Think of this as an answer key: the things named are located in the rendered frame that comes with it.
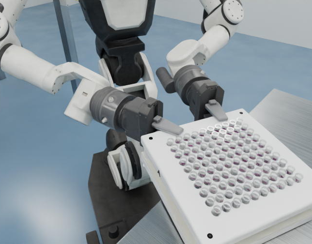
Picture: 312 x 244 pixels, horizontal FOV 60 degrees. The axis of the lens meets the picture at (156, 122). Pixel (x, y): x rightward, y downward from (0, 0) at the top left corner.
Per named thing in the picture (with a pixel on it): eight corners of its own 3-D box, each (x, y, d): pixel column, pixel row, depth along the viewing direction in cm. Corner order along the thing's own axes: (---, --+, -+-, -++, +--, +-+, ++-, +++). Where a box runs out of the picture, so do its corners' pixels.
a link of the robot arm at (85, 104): (112, 83, 58) (76, 68, 63) (89, 127, 57) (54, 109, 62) (135, 101, 68) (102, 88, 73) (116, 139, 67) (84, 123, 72)
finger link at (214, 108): (216, 123, 55) (204, 106, 60) (230, 120, 56) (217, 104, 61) (217, 116, 55) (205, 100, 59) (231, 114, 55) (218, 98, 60)
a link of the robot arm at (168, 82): (210, 97, 74) (195, 77, 83) (205, 63, 67) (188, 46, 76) (172, 111, 74) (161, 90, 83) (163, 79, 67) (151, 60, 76)
